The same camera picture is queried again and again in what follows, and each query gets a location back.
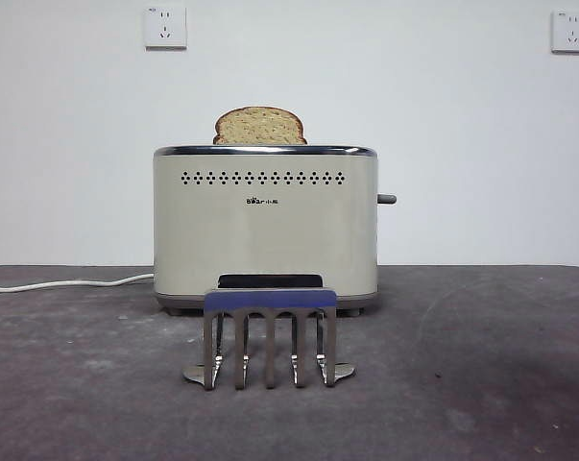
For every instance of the cream two-slot toaster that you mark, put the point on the cream two-slot toaster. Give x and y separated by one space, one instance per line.
265 240

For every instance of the brown-crusted bread slice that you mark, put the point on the brown-crusted bread slice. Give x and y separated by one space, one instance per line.
258 127

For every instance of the shiny metal toast rack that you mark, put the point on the shiny metal toast rack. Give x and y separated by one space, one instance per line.
269 298

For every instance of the white wall socket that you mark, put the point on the white wall socket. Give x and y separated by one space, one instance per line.
165 28
570 31

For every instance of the toaster lever knob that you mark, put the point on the toaster lever knob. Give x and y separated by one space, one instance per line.
388 199

